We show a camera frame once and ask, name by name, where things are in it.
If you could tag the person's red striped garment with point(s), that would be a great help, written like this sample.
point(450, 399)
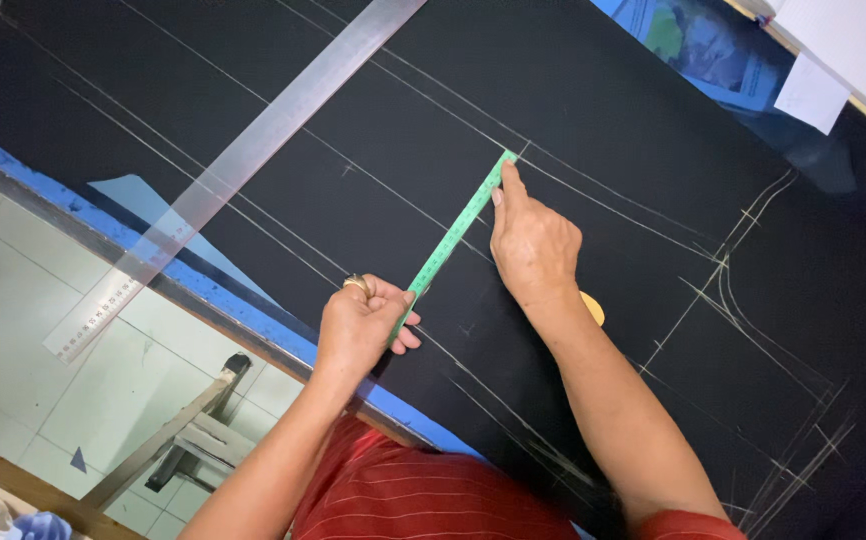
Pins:
point(418, 495)

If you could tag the person's left hand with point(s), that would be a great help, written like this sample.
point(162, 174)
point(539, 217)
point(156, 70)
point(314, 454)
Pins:
point(354, 330)

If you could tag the black chalk-marked fabric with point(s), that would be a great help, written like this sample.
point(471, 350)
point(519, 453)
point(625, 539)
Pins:
point(590, 97)

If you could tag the white board with wooden edge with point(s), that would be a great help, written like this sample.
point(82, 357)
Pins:
point(853, 45)

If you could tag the printed blue newspaper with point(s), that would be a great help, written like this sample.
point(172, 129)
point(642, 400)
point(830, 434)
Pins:
point(710, 52)

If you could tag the green measuring tape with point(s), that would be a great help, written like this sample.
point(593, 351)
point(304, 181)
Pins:
point(454, 236)

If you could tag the small white paper sheet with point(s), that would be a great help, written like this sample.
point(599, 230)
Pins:
point(812, 96)

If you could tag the grey wooden stand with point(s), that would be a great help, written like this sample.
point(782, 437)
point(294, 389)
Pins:
point(193, 442)

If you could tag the small blue triangular scrap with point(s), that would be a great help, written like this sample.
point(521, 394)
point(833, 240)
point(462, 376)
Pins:
point(79, 461)

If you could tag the light blue paper sheet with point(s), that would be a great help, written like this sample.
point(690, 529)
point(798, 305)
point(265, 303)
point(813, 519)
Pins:
point(133, 201)

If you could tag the blue cloth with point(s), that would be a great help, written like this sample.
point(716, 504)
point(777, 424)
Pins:
point(43, 527)

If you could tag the yellow tailor's chalk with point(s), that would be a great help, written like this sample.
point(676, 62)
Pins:
point(595, 309)

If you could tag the person's right hand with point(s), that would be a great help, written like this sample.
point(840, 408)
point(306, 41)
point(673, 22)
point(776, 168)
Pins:
point(534, 247)

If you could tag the long clear plastic ruler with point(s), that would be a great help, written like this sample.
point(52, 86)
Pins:
point(253, 146)

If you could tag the brown wooden plank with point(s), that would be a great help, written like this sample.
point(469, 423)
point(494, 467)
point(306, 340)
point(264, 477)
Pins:
point(20, 480)

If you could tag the blue table cover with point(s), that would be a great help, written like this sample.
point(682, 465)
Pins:
point(260, 322)

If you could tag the person's left fingers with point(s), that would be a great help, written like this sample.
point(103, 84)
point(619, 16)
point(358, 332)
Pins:
point(395, 300)

